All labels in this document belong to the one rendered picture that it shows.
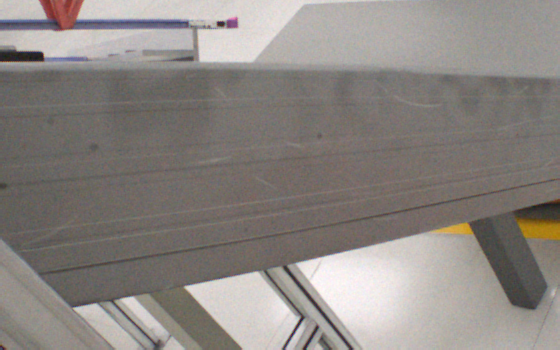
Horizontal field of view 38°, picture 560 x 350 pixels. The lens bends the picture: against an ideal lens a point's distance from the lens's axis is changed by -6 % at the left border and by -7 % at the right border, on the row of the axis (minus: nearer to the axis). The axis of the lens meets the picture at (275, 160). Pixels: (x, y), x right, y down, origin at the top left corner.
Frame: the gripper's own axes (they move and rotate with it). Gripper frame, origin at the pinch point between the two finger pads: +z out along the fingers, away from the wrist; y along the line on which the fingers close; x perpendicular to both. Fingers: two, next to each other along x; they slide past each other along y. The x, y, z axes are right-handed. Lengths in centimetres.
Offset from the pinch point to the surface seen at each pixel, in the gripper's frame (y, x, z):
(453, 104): 60, -20, 10
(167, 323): -35, 39, 47
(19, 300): 65, -41, 13
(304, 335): -10, 46, 46
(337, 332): -11, 55, 48
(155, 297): -32, 34, 41
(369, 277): -33, 92, 48
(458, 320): -7, 86, 53
